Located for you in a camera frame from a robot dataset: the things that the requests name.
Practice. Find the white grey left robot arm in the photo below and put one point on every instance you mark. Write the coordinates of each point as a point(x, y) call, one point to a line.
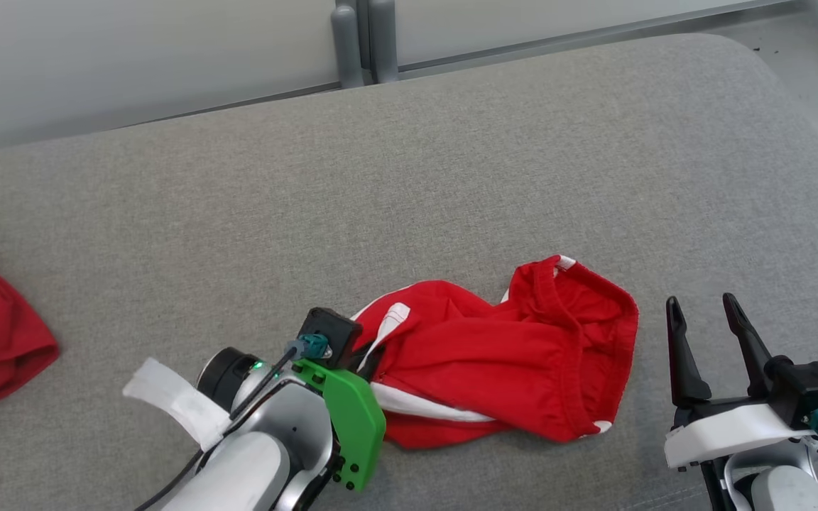
point(253, 468)

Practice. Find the grey vertical partition frame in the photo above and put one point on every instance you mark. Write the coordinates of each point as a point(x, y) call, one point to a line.
point(364, 28)

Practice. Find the grey fabric sofa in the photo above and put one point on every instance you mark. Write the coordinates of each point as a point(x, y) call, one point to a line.
point(451, 177)

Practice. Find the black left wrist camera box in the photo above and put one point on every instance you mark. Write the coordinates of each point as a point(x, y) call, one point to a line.
point(334, 333)

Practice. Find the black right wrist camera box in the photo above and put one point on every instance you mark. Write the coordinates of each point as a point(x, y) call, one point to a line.
point(817, 387)

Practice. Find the red shorts with white stripes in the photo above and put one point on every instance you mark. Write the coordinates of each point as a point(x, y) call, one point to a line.
point(508, 355)

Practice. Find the teal left camera connector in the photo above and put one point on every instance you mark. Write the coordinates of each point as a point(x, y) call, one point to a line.
point(312, 345)

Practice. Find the grey rounded partition post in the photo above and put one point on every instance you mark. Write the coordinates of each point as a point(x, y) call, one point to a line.
point(347, 46)
point(383, 39)

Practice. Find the grey partition base rail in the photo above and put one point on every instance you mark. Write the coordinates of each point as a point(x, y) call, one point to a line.
point(593, 37)
point(238, 104)

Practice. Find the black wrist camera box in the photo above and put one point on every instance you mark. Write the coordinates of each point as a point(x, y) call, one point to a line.
point(334, 333)
point(817, 387)

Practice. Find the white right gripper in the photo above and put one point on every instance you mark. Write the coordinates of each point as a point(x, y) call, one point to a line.
point(728, 429)

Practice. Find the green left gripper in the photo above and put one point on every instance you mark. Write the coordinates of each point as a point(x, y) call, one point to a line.
point(356, 419)

